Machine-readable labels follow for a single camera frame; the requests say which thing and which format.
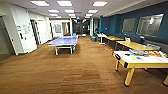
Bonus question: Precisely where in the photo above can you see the grey ottoman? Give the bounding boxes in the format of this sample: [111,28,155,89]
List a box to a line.
[90,35,98,43]

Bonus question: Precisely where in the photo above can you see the blue ping pong table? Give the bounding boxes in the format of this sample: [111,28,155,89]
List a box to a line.
[47,35,80,56]

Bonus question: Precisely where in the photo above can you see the small white table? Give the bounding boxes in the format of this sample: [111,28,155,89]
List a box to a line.
[96,32,108,46]

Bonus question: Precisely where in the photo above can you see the dark glass entrance doors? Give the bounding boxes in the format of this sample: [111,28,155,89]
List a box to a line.
[71,17,92,37]

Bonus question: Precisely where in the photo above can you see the ceiling light panel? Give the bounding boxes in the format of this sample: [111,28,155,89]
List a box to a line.
[86,9,100,15]
[92,0,109,8]
[30,0,50,7]
[47,8,60,14]
[56,0,74,7]
[64,8,76,14]

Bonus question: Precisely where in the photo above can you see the grey elevator door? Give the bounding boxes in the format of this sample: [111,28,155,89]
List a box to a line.
[0,14,16,57]

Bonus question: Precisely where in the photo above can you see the interior window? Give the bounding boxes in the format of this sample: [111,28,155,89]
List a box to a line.
[121,17,137,35]
[136,12,165,38]

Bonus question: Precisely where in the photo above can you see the small blue object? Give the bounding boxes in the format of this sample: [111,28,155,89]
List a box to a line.
[136,56,145,62]

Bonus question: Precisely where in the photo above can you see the black air hockey puck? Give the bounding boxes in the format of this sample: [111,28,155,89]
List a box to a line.
[124,52,131,57]

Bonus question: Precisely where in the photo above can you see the dark open doorway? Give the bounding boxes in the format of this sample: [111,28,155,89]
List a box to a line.
[29,18,41,46]

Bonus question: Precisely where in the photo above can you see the wooden table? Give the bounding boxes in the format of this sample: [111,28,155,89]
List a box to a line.
[104,35,125,47]
[115,40,158,53]

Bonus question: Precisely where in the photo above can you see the yellow air hockey table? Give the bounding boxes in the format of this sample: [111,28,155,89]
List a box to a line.
[112,49,168,88]

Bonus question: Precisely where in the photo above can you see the white wall sign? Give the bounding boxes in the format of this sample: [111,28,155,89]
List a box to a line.
[22,23,31,35]

